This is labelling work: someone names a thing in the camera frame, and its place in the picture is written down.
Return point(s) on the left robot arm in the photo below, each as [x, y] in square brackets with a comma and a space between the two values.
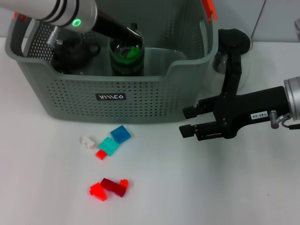
[58, 11]

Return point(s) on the small red toy brick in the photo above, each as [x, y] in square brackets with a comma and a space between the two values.
[101, 154]

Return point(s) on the black teapot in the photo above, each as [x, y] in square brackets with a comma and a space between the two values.
[72, 55]

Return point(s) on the bright red toy brick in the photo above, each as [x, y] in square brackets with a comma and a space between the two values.
[98, 191]

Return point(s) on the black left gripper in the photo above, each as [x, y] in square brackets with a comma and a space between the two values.
[110, 25]

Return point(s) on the small green toy brick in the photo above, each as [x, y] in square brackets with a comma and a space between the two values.
[122, 61]

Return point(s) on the blue toy brick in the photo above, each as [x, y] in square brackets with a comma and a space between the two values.
[120, 134]

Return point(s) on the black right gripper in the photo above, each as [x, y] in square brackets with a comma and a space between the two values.
[253, 105]

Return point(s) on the small orange-red toy brick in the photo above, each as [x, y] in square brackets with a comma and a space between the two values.
[124, 184]

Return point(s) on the grey perforated storage basket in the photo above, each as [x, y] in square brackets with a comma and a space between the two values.
[150, 98]

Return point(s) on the translucent white toy brick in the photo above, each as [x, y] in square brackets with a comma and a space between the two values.
[88, 142]

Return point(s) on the teal toy brick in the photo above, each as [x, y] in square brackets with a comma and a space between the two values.
[109, 145]

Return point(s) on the dark red toy brick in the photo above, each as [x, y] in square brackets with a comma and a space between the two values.
[112, 185]

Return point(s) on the long green toy brick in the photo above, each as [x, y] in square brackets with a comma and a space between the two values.
[134, 52]

